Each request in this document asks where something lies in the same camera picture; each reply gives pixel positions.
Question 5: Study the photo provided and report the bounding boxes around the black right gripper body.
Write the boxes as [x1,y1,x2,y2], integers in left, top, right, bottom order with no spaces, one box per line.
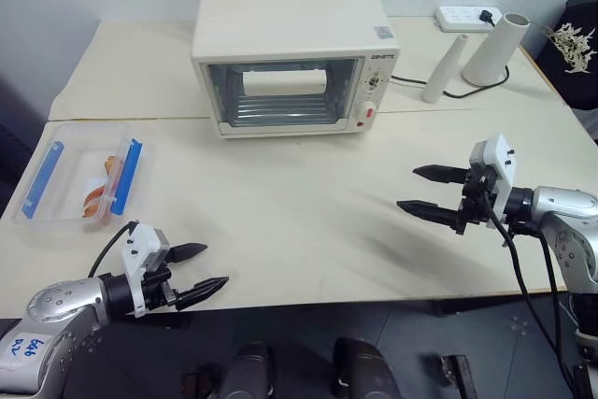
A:
[450,166,499,236]

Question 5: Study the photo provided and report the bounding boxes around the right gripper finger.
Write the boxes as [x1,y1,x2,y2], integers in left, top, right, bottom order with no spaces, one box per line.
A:
[411,164,470,187]
[395,199,464,232]

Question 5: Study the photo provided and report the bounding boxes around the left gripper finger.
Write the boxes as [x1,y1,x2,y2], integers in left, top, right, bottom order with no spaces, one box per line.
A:
[176,276,231,312]
[168,242,208,264]

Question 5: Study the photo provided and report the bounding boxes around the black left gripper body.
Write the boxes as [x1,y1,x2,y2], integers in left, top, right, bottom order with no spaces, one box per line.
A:
[141,264,182,313]

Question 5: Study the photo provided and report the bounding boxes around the glass oven door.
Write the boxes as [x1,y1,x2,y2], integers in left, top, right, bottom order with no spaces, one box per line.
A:
[199,58,364,132]

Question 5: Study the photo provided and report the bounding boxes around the cream toaster oven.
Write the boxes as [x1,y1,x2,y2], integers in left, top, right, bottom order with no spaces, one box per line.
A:
[190,0,402,140]

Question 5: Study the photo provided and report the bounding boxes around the dark rounded shape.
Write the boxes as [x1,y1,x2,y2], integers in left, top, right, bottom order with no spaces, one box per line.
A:
[218,341,278,399]
[332,336,401,399]

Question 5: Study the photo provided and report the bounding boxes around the small white slim vase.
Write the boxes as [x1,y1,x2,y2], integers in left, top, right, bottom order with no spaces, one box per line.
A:
[420,33,473,105]

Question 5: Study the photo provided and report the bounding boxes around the large white cone vase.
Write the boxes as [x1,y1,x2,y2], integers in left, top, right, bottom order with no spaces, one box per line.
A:
[461,11,532,89]

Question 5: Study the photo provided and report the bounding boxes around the clear container with blue clips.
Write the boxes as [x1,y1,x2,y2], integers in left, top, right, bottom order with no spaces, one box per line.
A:
[9,121,156,235]

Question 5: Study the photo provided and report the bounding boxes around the black chair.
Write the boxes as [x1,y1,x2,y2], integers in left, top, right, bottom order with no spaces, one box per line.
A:
[532,0,598,111]

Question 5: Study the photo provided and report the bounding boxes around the white handwritten label sticker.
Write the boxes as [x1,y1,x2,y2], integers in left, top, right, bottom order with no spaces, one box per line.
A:
[0,335,53,375]

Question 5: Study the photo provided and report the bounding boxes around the white power strip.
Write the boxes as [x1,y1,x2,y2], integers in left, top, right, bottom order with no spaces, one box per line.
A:
[433,5,504,35]

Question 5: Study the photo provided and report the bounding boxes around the white dried plant sprig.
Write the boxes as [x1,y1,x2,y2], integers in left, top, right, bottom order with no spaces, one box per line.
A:
[543,22,598,76]

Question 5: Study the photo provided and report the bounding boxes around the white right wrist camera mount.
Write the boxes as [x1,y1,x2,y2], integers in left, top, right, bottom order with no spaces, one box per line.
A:
[468,133,518,233]

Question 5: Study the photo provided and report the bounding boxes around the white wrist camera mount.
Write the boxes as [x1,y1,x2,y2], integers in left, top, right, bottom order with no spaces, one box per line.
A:
[468,133,518,233]
[120,223,171,317]

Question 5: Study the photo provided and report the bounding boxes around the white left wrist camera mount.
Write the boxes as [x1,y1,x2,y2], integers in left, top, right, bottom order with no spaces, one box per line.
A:
[120,223,171,317]

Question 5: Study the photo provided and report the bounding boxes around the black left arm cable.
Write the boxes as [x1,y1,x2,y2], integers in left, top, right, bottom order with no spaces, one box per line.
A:
[87,220,142,279]

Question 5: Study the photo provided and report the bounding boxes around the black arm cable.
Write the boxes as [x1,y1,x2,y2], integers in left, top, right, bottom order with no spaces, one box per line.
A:
[484,192,577,399]
[87,220,142,279]

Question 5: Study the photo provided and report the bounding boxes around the black power cable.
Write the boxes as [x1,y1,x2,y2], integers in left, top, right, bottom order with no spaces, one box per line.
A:
[389,65,512,101]

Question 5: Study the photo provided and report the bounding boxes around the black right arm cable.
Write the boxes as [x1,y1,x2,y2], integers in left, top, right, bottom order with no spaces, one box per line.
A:
[484,192,577,399]

